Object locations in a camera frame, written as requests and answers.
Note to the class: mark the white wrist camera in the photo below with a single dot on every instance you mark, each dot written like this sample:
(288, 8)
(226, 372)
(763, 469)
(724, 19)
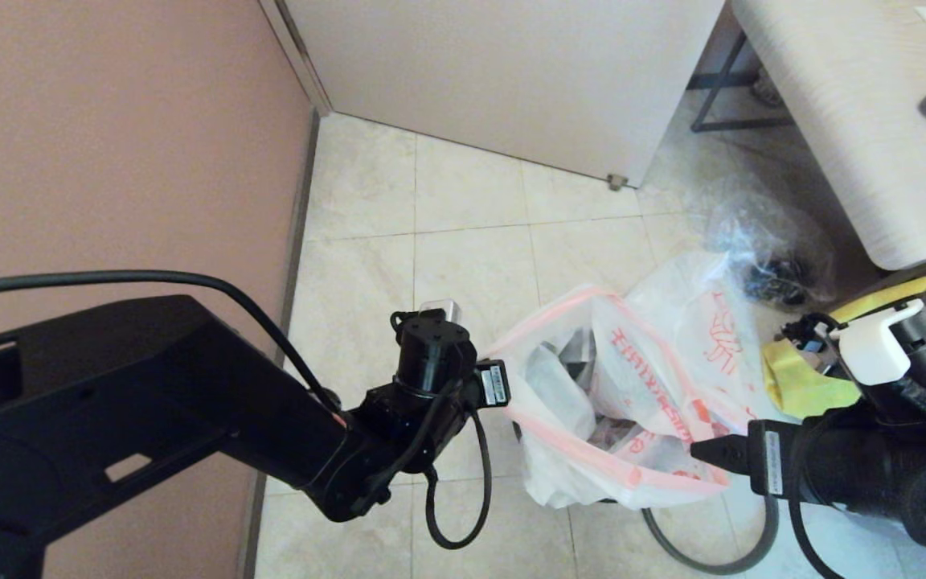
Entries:
(440, 308)
(881, 346)

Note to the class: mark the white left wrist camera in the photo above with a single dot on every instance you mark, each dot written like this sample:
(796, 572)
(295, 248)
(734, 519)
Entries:
(440, 308)

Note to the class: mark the yellow fabric bag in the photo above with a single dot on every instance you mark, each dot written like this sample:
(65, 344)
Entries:
(801, 386)

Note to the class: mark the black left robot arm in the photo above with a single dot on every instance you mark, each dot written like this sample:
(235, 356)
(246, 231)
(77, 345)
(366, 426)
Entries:
(109, 402)

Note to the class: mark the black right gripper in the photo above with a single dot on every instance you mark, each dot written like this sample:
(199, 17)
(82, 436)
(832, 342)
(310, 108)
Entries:
(849, 458)

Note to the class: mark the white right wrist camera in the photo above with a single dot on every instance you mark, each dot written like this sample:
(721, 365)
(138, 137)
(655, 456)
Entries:
(881, 346)

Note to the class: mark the small metal door bracket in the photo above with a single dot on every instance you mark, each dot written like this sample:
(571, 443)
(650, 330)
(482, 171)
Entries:
(617, 182)

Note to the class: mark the white door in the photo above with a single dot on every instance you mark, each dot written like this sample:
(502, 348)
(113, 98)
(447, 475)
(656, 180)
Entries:
(511, 72)

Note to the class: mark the light wood grain table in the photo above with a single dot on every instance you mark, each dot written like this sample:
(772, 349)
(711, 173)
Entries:
(849, 121)

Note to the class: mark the clear plastic bag with dark items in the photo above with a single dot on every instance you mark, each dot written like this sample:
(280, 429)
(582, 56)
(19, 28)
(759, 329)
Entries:
(768, 249)

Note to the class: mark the grey metal baseboard strip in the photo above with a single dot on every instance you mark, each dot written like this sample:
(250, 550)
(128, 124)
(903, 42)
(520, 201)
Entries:
(303, 201)

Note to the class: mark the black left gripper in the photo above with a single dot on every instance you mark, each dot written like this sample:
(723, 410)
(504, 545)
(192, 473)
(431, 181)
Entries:
(435, 354)

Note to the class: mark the white plastic bag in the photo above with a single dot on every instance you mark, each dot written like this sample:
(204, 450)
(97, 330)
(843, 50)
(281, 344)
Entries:
(696, 281)

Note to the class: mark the white door frame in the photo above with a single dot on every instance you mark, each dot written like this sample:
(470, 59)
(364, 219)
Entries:
(306, 64)

